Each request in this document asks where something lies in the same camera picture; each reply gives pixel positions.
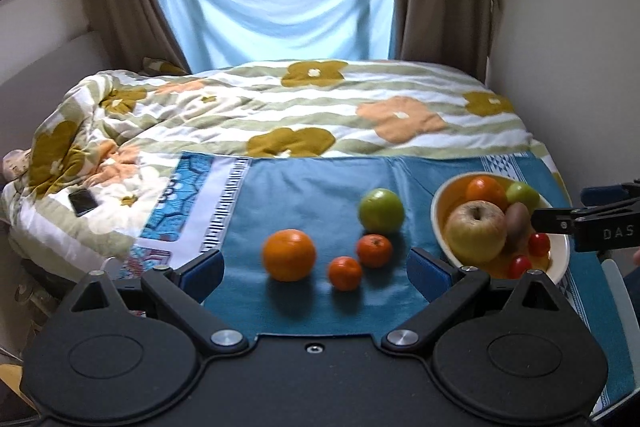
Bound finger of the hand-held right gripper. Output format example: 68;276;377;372
531;198;640;253
581;179;640;208

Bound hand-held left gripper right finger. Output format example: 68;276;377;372
382;248;566;356

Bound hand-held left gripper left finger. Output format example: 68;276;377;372
69;249;250;356

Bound cream and yellow bowl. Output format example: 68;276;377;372
430;172;571;286

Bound red cherry tomato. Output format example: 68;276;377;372
528;232;551;257
508;255;532;279

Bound yellow wrinkled apple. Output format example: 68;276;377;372
445;200;507;264

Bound large green apple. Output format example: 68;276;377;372
506;182;542;214

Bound brown kiwi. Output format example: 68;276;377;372
503;202;533;254

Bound large orange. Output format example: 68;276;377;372
262;229;317;283
466;175;508;210

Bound small tangerine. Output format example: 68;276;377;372
356;234;393;269
327;256;363;292

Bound person's dark blue trousers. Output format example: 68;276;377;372
624;266;640;335

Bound small green apple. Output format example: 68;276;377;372
358;188;405;234

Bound blue patterned tablecloth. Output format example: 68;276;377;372
122;151;636;413

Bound black smartphone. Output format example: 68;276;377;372
67;188;100;218

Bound floral striped blanket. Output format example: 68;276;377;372
2;59;571;273

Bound floral pillow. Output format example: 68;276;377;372
141;57;188;76

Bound white patterned pillow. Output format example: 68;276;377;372
2;149;33;180

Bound beige padded headboard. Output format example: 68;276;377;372
0;31;113;158

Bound light blue hanging sheet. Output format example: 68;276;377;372
152;0;398;75

